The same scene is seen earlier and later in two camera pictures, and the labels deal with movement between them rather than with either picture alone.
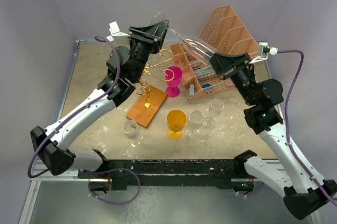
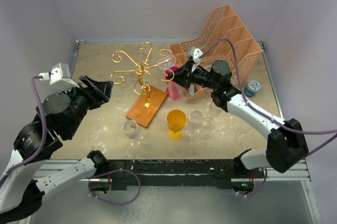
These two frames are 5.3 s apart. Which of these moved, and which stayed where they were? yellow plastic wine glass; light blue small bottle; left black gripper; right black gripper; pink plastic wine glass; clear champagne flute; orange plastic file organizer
Moved: clear champagne flute; left black gripper; right black gripper
Stayed: light blue small bottle; yellow plastic wine glass; pink plastic wine glass; orange plastic file organizer
